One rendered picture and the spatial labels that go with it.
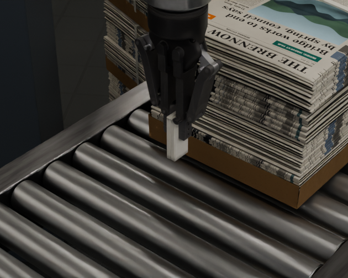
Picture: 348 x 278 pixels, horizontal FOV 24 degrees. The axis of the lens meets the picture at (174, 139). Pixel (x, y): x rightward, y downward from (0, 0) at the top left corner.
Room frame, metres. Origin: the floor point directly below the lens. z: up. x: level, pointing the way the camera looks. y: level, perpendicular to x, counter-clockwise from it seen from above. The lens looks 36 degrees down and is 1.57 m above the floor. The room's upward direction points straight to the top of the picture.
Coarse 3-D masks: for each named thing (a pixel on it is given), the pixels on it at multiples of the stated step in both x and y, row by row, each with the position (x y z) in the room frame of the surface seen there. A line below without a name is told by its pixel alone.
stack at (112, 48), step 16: (128, 0) 1.90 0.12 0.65; (112, 16) 1.98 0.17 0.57; (112, 32) 1.99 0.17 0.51; (128, 32) 1.90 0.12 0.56; (144, 32) 1.83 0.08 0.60; (112, 48) 1.98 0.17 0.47; (128, 48) 1.91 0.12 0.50; (128, 64) 1.90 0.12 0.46; (112, 80) 2.01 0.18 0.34; (144, 80) 1.84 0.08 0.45; (112, 96) 2.01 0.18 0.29
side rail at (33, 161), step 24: (120, 96) 1.21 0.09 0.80; (144, 96) 1.21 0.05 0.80; (96, 120) 1.13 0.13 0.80; (120, 120) 1.14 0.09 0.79; (48, 144) 1.06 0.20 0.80; (72, 144) 1.06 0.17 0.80; (96, 144) 1.09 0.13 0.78; (0, 168) 1.00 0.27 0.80; (24, 168) 1.00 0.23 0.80; (0, 192) 0.94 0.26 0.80; (24, 216) 0.96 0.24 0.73
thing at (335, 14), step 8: (272, 0) 1.12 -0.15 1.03; (280, 0) 1.12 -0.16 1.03; (288, 0) 1.12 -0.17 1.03; (296, 0) 1.12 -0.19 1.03; (304, 0) 1.12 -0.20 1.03; (312, 0) 1.12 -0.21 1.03; (296, 8) 1.09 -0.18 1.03; (304, 8) 1.09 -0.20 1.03; (312, 8) 1.09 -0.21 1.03; (320, 8) 1.09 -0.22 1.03; (328, 8) 1.09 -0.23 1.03; (336, 8) 1.09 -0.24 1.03; (320, 16) 1.07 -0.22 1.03; (328, 16) 1.06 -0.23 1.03; (336, 16) 1.06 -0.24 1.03; (344, 16) 1.06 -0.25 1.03; (344, 24) 1.04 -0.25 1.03
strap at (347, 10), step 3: (318, 0) 1.10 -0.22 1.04; (321, 0) 1.09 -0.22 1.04; (324, 0) 1.09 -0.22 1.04; (327, 0) 1.09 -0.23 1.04; (330, 0) 1.09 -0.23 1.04; (327, 3) 1.09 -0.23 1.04; (330, 3) 1.08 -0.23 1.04; (333, 3) 1.08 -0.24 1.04; (336, 3) 1.08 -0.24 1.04; (333, 6) 1.08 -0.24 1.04; (336, 6) 1.08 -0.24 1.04; (339, 6) 1.08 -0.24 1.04; (342, 6) 1.08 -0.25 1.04; (342, 9) 1.07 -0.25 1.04; (345, 9) 1.07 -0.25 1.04
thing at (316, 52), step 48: (240, 0) 1.12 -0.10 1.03; (240, 48) 0.96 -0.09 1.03; (288, 48) 0.97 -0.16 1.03; (336, 48) 0.97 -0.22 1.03; (240, 96) 0.97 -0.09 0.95; (288, 96) 0.91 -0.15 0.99; (336, 96) 0.95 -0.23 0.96; (240, 144) 0.97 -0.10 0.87; (288, 144) 0.91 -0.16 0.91; (336, 144) 0.97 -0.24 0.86
